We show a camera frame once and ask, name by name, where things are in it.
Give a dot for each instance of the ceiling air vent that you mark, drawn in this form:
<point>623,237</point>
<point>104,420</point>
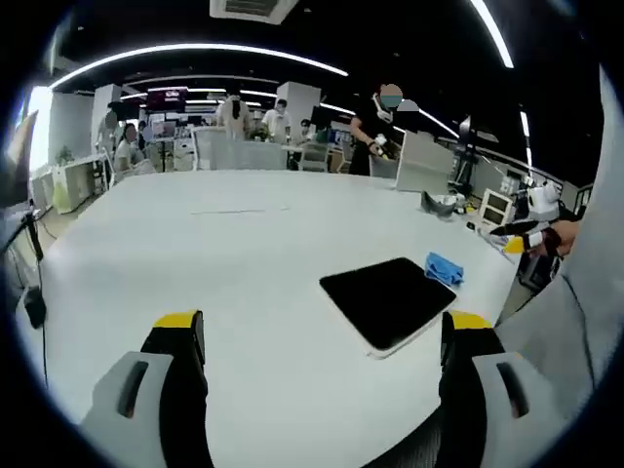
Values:
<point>251,10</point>

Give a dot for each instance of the wall screen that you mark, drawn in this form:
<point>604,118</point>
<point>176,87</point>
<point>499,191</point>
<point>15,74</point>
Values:
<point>167,99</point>

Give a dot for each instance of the potted plant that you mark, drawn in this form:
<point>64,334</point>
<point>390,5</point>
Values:
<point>64,156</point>

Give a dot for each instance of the black mesh chair back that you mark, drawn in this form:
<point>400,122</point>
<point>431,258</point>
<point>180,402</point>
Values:
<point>414,448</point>

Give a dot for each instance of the black headset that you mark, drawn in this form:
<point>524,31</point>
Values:
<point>436,207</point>

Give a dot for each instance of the black power adapter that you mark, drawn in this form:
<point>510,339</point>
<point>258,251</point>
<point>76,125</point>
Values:
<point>35,307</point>

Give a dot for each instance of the person's right hand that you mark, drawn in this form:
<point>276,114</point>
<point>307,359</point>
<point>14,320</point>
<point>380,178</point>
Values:
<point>565,239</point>

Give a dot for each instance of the blue cleaning cloth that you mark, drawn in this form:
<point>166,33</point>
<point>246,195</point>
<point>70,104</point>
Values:
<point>442,268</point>

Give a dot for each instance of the white low cabinet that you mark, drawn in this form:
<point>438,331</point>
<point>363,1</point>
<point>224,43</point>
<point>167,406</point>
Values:
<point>73,185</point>

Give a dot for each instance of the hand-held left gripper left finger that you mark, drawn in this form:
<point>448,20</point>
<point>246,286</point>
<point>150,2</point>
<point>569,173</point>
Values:
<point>146,390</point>

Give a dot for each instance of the grey desk partition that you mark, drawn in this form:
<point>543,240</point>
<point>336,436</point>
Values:
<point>424,163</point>

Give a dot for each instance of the white framed box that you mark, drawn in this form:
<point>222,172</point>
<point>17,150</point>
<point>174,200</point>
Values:
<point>495,207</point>

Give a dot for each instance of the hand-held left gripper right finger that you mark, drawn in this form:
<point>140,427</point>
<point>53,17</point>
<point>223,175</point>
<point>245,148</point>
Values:
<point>492,390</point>

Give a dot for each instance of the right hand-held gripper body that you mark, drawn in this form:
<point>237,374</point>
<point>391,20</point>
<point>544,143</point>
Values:
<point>543,202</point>

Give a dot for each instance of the black mirror with white frame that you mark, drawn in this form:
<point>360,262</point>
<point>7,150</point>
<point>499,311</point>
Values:
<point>387,297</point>

